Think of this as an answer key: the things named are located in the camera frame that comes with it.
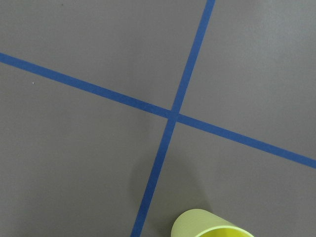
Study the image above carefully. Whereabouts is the yellow plastic cup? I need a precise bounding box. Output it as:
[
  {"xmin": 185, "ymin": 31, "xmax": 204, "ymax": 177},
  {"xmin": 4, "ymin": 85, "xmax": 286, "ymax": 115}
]
[{"xmin": 170, "ymin": 209, "xmax": 253, "ymax": 237}]

